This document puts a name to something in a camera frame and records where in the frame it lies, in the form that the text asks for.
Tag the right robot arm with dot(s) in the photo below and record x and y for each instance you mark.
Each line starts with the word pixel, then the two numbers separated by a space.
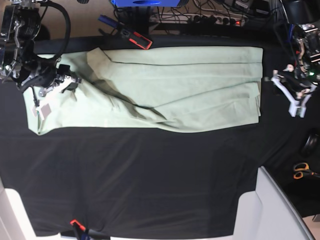
pixel 21 23

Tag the black table cloth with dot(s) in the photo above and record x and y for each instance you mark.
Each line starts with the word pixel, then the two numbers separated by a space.
pixel 148 182

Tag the red blue tool bottom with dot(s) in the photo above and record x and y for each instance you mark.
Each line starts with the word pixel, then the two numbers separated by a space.
pixel 83 233

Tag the blue handle tool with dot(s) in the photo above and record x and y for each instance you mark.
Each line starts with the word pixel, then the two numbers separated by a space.
pixel 108 21

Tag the white bin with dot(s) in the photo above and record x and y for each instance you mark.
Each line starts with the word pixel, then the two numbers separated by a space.
pixel 14 221
pixel 267 214

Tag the white power strip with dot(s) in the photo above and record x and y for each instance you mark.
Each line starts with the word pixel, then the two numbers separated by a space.
pixel 190 18

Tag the orange black tool on table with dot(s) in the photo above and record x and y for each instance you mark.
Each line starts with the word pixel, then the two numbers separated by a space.
pixel 136 38

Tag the light green T-shirt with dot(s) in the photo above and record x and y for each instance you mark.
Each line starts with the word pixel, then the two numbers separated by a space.
pixel 189 89

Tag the white bin left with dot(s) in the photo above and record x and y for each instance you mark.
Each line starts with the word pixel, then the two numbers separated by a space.
pixel 14 221

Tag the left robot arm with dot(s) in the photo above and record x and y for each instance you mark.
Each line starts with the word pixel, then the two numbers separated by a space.
pixel 303 38

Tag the white bin right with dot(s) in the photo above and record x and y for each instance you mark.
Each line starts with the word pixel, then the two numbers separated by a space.
pixel 267 214

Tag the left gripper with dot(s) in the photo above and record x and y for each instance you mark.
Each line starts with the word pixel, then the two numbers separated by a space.
pixel 298 81

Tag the orange handled scissors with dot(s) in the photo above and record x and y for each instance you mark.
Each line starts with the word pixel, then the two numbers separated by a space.
pixel 302 170

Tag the blue box at top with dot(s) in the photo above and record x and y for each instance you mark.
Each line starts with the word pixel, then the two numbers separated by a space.
pixel 149 3

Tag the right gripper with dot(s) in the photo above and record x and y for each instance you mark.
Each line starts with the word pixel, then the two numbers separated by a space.
pixel 46 75

